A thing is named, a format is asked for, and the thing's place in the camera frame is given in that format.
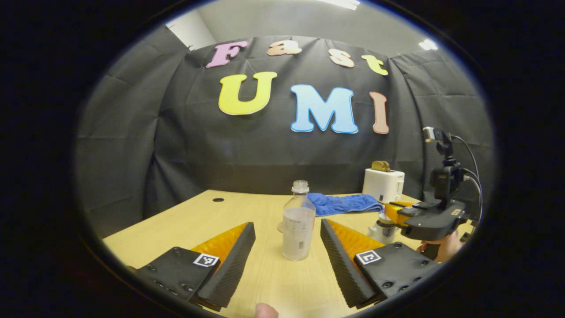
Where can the white teacup lid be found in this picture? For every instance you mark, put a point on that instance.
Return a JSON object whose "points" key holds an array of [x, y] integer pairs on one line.
{"points": [[382, 218]]}

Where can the white blue-patterned teacup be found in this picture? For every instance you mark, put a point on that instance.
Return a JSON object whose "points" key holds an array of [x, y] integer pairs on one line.
{"points": [[382, 235]]}

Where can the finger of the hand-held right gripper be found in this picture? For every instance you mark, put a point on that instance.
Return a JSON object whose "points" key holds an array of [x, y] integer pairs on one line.
{"points": [[392, 214]]}

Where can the blue towel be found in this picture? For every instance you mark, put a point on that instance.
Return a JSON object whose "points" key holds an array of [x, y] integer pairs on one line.
{"points": [[344, 204]]}

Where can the clear plastic water bottle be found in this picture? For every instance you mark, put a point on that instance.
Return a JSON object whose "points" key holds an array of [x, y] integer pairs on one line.
{"points": [[299, 229]]}

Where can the round brown coaster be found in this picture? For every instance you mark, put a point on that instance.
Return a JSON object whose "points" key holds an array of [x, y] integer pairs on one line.
{"points": [[280, 227]]}

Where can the white toaster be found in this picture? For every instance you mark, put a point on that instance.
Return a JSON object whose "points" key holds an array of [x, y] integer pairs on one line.
{"points": [[383, 185]]}

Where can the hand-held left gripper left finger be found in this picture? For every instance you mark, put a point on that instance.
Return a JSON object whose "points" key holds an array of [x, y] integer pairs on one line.
{"points": [[234, 269]]}

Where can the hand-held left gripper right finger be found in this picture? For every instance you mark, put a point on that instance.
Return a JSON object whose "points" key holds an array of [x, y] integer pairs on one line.
{"points": [[342, 269]]}

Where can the ceiling light panel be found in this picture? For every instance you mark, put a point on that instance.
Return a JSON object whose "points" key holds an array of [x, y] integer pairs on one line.
{"points": [[428, 44], [342, 3]]}

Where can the black backdrop cloth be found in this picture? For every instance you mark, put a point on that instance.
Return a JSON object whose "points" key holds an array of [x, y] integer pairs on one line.
{"points": [[265, 168]]}

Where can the brown bread slice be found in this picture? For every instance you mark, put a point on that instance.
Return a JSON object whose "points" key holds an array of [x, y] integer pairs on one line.
{"points": [[381, 166]]}

